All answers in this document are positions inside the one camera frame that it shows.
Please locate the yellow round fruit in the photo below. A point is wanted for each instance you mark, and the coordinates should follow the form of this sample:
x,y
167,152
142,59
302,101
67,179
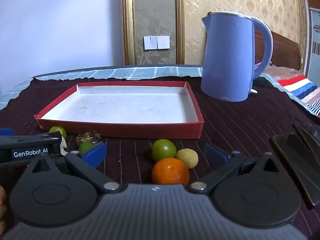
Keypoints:
x,y
187,158

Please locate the red cardboard box tray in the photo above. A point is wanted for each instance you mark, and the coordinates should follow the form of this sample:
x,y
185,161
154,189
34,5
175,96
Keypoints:
x,y
125,105

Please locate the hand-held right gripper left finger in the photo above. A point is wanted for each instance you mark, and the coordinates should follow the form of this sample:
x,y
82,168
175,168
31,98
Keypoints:
x,y
95,156

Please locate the orange mandarin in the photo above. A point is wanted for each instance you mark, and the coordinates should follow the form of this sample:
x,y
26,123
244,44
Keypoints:
x,y
170,172

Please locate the green tomato with dark calyx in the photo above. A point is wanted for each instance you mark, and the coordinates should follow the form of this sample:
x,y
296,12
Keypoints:
x,y
163,150

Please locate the dark flat device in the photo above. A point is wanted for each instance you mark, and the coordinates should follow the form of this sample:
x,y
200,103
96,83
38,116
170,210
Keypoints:
x,y
308,131

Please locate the blue electric kettle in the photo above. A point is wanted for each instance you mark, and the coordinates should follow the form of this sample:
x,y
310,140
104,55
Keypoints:
x,y
225,67

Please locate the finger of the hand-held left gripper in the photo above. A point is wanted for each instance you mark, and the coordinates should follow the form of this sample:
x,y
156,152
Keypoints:
x,y
6,132
32,140

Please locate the striped knitted blanket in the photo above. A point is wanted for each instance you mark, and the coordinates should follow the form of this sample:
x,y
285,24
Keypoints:
x,y
301,87

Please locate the brown dried fruit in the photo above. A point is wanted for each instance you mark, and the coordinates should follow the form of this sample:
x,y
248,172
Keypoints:
x,y
87,137

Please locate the person's left hand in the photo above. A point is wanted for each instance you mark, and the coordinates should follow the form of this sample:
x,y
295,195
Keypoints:
x,y
2,200

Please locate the glass panelled door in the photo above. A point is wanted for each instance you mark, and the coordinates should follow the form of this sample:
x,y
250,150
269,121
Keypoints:
x,y
313,42

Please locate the green cylinder fruit piece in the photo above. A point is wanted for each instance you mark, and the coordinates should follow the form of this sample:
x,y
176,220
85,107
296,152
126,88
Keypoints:
x,y
86,147

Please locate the gold framed wall panel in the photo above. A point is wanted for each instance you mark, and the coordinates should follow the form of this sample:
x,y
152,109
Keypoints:
x,y
153,17

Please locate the yellow-green tomato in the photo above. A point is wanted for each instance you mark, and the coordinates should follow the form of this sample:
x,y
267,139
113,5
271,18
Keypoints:
x,y
58,130

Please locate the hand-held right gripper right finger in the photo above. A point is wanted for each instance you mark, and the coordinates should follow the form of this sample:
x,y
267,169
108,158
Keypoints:
x,y
215,153

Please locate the white wall switch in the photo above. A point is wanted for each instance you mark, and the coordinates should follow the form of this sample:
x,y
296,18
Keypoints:
x,y
163,42
150,42

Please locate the black smartphone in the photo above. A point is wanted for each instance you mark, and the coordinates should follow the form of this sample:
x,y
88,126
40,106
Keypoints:
x,y
297,165

